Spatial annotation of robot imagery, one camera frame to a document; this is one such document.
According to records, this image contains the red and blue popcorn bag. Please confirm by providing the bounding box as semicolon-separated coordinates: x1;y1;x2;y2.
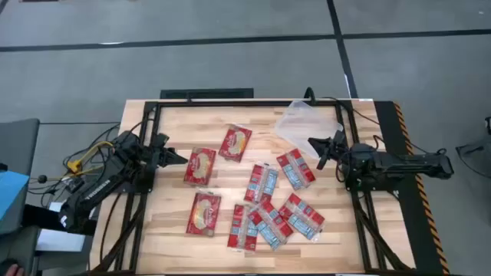
226;203;259;253
247;199;295;251
275;148;317;192
278;192;326;243
243;163;280;205

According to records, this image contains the black yellow hazard strip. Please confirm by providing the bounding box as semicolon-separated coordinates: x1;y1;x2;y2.
374;100;450;275

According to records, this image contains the clear plastic bin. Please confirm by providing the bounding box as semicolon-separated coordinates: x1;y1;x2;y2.
274;99;344;160

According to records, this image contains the blue box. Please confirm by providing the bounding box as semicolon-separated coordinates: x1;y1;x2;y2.
0;170;31;235

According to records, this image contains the person's hand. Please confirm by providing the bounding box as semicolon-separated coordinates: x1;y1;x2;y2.
3;263;26;276

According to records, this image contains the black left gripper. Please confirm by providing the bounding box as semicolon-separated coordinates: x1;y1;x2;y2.
147;133;189;169

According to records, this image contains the yellow cable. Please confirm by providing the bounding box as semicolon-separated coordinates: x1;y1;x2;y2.
67;140;116;174

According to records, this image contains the white paper sheet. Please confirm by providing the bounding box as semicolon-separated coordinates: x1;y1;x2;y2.
36;228;87;253

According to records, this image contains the red butter popcorn bag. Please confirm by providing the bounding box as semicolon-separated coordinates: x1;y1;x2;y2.
185;191;222;238
218;123;253;163
183;146;218;187

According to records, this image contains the black floor plate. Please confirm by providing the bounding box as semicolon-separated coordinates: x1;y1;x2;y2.
160;87;255;100

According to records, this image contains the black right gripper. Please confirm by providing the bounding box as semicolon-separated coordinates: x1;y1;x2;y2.
308;130;348;171

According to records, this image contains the black metal table frame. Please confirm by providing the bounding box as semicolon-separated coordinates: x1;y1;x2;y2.
91;98;415;275

